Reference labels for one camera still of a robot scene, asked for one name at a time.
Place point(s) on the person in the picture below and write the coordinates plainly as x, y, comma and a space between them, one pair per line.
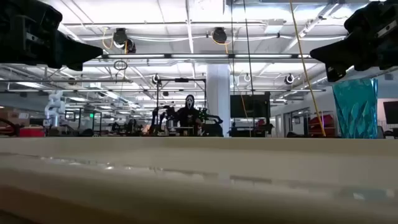
189, 115

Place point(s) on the red shelf bins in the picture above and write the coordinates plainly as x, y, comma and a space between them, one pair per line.
329, 123

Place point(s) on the black metal frame rig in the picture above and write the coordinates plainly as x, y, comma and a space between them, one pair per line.
182, 80

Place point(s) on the white building column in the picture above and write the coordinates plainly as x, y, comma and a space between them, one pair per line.
218, 93

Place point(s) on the teal faceted plastic cup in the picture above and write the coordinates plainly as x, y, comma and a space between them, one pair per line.
354, 109

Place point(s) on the brown cardboard box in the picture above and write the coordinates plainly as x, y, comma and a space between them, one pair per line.
12, 115

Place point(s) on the red storage bin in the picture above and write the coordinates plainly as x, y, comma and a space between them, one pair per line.
31, 132

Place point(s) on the beige plastic tray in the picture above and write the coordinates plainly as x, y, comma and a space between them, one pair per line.
199, 180

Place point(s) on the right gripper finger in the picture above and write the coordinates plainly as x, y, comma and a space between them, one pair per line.
335, 74
335, 54

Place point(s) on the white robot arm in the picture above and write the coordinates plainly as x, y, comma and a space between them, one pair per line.
55, 105

